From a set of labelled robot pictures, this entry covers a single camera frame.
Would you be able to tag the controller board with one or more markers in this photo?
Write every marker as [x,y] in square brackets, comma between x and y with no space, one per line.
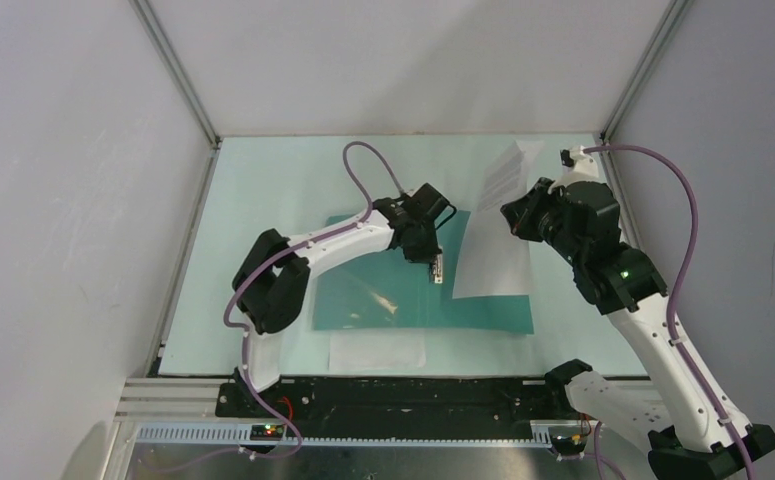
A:
[569,445]
[267,432]

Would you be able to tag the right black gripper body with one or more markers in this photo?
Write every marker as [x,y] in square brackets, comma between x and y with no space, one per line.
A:
[537,221]

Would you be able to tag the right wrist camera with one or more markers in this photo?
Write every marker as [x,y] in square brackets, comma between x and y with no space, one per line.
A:
[579,167]

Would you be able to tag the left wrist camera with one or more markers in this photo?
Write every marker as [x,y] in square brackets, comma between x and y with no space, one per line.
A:
[427,204]

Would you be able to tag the printed white paper sheet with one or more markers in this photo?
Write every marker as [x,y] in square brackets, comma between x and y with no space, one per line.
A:
[491,261]

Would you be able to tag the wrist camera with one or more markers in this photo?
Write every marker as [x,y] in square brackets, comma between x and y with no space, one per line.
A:
[427,204]
[579,167]

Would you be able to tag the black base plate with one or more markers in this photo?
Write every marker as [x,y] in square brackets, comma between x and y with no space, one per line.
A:
[406,408]

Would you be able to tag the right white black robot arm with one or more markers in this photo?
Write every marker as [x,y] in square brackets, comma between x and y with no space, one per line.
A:
[697,433]

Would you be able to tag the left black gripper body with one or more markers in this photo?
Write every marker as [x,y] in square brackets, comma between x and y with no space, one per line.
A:
[423,246]

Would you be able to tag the aluminium frame rail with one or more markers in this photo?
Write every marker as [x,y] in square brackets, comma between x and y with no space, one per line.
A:
[195,399]

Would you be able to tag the left controller board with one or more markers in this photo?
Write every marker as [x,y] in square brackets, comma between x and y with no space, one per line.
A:
[267,432]

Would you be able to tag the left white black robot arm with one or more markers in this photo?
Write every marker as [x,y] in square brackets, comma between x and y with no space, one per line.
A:
[270,286]

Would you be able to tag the right controller board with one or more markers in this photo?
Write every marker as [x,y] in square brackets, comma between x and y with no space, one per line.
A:
[569,445]

